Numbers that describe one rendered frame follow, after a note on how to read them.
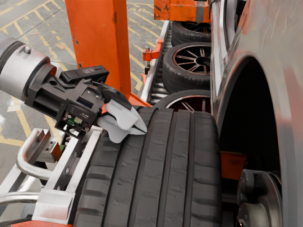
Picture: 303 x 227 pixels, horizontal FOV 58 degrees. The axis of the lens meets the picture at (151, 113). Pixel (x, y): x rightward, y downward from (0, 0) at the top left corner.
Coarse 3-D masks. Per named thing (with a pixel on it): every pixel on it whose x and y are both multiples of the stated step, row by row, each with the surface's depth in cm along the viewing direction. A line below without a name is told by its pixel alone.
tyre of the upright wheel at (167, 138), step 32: (160, 128) 54; (192, 128) 56; (96, 160) 48; (128, 160) 48; (160, 160) 48; (192, 160) 48; (96, 192) 45; (128, 192) 44; (160, 192) 44; (192, 192) 44; (96, 224) 42; (128, 224) 42; (160, 224) 42; (192, 224) 41
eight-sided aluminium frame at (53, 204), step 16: (96, 128) 63; (80, 144) 61; (96, 144) 60; (64, 160) 55; (80, 160) 55; (64, 176) 55; (80, 176) 52; (48, 192) 49; (64, 192) 49; (80, 192) 52; (48, 208) 47; (64, 208) 47
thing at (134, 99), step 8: (136, 96) 119; (136, 104) 117; (144, 104) 120; (224, 160) 117; (232, 160) 116; (240, 160) 116; (224, 168) 120; (232, 168) 120; (240, 168) 119; (224, 176) 124; (232, 176) 123; (240, 176) 122
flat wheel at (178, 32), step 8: (176, 24) 274; (184, 24) 284; (192, 24) 281; (200, 24) 284; (208, 24) 282; (176, 32) 267; (184, 32) 259; (192, 32) 258; (200, 32) 259; (208, 32) 276; (176, 40) 272; (184, 40) 263; (192, 40) 258; (200, 40) 255; (208, 40) 254
